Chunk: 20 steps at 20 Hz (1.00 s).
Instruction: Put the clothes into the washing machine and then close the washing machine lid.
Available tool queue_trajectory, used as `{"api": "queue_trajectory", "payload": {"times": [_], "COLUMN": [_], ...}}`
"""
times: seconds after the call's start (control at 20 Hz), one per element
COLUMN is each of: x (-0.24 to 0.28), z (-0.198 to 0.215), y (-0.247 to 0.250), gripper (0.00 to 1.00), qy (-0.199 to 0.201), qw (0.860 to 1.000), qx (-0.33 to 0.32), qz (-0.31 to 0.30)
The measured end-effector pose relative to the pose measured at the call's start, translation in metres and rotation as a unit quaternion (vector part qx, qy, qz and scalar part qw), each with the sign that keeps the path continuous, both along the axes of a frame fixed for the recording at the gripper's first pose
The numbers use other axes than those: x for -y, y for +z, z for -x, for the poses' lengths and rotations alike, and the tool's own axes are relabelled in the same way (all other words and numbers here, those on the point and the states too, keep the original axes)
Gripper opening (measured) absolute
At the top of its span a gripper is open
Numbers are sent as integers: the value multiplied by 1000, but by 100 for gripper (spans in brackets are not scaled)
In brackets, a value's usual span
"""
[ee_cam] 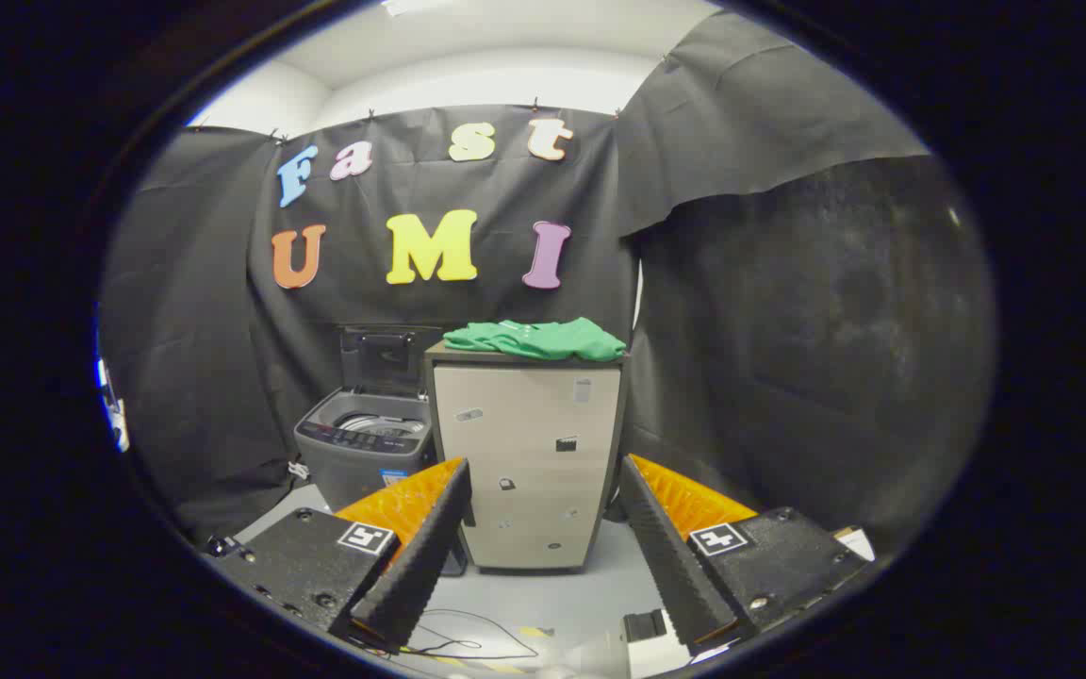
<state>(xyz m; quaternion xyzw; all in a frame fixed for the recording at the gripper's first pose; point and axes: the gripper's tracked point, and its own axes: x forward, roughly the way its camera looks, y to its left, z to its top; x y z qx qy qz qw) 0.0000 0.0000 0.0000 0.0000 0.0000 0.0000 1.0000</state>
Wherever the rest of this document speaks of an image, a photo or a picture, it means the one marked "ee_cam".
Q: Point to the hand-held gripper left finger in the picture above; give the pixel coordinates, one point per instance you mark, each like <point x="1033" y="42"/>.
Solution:
<point x="416" y="556"/>

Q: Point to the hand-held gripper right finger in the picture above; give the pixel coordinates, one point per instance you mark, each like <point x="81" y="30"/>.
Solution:
<point x="670" y="566"/>

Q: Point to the grey washing machine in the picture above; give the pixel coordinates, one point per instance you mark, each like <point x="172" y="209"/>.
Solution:
<point x="345" y="462"/>

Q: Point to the green polo shirt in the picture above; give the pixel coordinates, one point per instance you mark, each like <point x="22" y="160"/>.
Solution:
<point x="543" y="339"/>

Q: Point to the white box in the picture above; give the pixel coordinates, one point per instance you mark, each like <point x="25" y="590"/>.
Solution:
<point x="656" y="651"/>

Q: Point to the beige cabinet with grey top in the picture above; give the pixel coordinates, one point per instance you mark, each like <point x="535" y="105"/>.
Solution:
<point x="529" y="453"/>

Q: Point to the black backdrop cloth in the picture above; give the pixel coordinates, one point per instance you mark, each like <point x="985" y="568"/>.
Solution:
<point x="788" y="330"/>

